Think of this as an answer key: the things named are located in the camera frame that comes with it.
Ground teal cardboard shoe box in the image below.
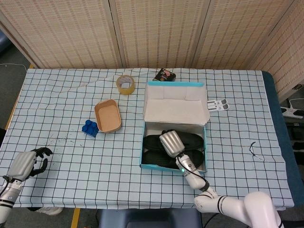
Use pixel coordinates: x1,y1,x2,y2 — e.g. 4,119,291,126
139,80,211,173

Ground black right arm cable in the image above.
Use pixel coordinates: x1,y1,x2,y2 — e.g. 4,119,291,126
189,169,210,191

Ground black slipper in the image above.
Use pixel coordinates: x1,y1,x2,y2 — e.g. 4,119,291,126
143,132,204,152
142,149,204,170

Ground blue padded table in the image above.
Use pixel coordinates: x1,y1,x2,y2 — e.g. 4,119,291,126
261,70,304,207

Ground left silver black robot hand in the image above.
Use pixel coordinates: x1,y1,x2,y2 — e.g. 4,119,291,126
8,147,54,181

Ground blue checkered tablecloth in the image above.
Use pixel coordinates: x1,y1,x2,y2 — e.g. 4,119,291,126
0,67,295,211

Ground white floor cable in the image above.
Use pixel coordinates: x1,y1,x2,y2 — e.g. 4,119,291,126
0,63,28,72

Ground small black snack packet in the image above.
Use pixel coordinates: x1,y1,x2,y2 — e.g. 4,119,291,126
152,68,177,82

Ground brown paper tray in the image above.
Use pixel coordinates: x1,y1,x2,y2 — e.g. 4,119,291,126
94,99,122,133

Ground white sneaker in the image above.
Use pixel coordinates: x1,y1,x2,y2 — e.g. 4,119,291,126
35,206,64,216

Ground bamboo folding screen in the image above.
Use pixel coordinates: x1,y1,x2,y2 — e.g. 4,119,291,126
0,0,304,103

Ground yellowish packing tape roll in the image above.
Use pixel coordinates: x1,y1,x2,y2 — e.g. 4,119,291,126
116,75,136,95

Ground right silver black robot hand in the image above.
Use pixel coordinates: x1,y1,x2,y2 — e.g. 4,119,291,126
158,129,186,158

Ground blue toy building block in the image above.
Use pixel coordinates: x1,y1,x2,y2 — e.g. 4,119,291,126
82,119,99,138

